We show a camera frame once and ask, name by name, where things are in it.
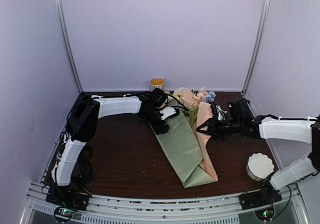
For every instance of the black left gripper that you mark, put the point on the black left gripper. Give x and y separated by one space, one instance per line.
159 129

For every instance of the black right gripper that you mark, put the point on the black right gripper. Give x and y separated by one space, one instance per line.
212 129

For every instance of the peach wrapping paper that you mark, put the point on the peach wrapping paper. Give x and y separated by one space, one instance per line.
196 117

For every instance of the green wrapping paper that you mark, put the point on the green wrapping paper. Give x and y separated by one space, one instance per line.
191 164

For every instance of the blue fake flower stem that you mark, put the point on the blue fake flower stem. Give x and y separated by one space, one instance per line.
209 97

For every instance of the white round bowl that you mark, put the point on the white round bowl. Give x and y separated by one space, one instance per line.
181 88

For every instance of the pink fake flower stem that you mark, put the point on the pink fake flower stem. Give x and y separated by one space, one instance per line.
198 96

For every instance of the cream fake flower bunch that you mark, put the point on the cream fake flower bunch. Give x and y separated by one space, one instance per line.
177 94

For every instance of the black printed ribbon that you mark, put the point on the black printed ribbon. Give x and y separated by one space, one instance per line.
85 170

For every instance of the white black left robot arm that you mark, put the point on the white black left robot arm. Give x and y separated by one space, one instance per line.
82 121

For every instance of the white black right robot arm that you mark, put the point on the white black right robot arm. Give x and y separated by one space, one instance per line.
271 127

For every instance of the patterned cup yellow inside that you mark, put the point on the patterned cup yellow inside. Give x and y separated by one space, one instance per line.
157 83

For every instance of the white scalloped bowl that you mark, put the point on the white scalloped bowl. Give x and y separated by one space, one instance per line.
259 166

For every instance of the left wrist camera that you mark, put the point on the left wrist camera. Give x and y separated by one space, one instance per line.
168 112

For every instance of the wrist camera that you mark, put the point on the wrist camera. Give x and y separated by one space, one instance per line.
168 112
238 108

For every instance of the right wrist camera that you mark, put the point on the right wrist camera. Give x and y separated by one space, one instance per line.
238 108

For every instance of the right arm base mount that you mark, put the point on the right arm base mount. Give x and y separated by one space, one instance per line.
261 201

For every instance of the right aluminium frame post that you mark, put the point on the right aluminium frame post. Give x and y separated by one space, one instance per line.
257 44

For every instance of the aluminium frame post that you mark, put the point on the aluminium frame post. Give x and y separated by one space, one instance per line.
67 44
257 44

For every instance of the aluminium front rail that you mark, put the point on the aluminium front rail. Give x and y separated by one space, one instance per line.
218 209

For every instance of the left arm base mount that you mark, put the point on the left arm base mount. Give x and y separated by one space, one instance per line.
68 199

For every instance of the left aluminium frame post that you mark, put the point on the left aluminium frame post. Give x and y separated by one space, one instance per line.
67 44

